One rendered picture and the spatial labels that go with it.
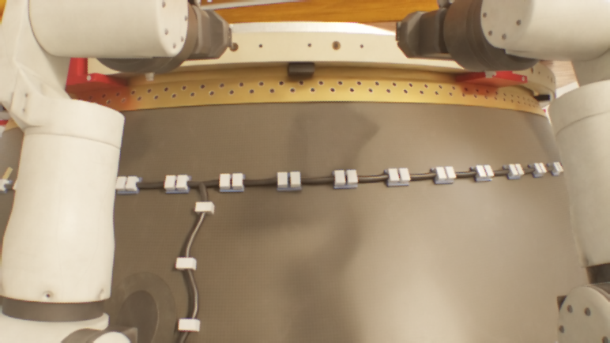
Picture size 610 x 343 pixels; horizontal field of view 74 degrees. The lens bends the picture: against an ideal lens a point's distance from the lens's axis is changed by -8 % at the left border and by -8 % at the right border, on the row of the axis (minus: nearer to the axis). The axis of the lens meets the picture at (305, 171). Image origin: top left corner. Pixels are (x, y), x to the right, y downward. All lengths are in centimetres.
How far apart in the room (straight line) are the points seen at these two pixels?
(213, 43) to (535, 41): 33
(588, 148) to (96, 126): 34
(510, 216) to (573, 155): 41
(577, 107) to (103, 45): 34
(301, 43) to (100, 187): 46
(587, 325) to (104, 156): 32
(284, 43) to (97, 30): 41
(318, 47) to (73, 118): 46
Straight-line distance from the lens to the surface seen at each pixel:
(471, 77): 85
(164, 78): 79
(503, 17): 39
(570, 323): 32
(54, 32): 35
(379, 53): 72
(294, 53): 69
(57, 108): 31
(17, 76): 33
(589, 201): 35
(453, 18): 48
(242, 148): 66
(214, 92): 72
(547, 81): 110
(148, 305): 61
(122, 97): 80
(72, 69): 82
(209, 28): 51
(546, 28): 38
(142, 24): 32
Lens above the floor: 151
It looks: 1 degrees down
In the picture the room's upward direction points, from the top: 2 degrees counter-clockwise
